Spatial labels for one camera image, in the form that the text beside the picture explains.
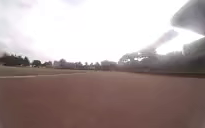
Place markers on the grass field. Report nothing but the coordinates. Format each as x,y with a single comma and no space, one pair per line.
20,70

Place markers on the pale kerb line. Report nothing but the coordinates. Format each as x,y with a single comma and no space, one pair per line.
23,76

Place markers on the grandstand with roof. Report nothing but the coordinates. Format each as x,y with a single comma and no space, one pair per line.
190,56

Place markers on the row of trees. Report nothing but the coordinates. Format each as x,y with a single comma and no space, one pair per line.
66,64

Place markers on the red-brown running track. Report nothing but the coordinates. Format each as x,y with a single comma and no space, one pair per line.
100,100

